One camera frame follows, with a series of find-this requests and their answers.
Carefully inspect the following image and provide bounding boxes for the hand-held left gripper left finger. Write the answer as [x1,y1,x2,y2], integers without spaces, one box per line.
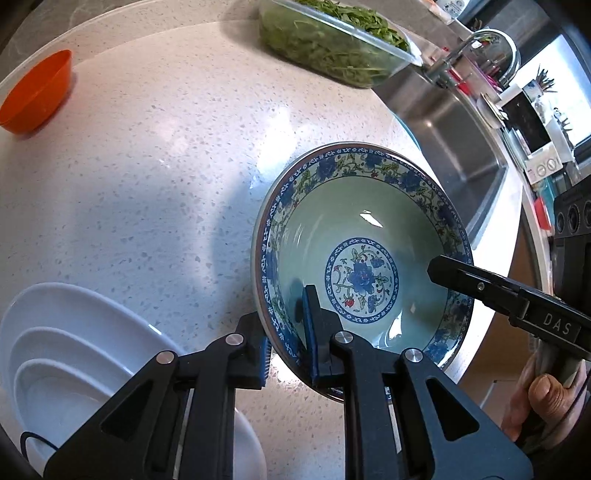
[44,313,271,480]

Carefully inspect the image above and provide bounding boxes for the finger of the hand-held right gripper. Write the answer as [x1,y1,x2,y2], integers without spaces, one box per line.
[427,255,533,326]

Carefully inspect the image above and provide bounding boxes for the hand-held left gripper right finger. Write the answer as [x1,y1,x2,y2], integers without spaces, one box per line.
[302,285,535,480]

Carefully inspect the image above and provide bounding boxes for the large white plate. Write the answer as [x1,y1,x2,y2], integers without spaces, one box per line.
[0,282,269,480]

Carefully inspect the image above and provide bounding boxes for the blue floral green bowl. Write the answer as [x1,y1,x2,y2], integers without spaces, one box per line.
[250,142,475,402]

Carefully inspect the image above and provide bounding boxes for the deep white plate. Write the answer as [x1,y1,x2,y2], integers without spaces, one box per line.
[9,325,195,480]

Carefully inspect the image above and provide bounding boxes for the small white plate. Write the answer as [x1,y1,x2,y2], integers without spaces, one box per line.
[13,359,153,467]

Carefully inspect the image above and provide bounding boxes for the orange bowl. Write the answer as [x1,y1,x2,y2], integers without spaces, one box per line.
[0,49,74,134]

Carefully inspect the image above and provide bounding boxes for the person's right hand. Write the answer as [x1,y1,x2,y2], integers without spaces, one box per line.
[501,357,591,444]

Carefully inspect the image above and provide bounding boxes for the steel sink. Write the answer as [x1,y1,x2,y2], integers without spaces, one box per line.
[376,69,509,250]

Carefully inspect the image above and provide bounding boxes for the white chopstick cup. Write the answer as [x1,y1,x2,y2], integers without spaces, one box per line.
[522,67,561,104]

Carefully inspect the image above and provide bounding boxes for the chrome faucet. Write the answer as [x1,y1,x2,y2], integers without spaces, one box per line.
[422,28,522,88]

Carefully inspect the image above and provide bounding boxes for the leafy greens pile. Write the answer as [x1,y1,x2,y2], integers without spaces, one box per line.
[263,0,411,86]

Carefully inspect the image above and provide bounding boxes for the clear glass bowl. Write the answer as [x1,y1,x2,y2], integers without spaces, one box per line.
[257,0,423,88]

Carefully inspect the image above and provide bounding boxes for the black panel white frame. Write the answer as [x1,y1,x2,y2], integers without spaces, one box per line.
[501,80,578,160]

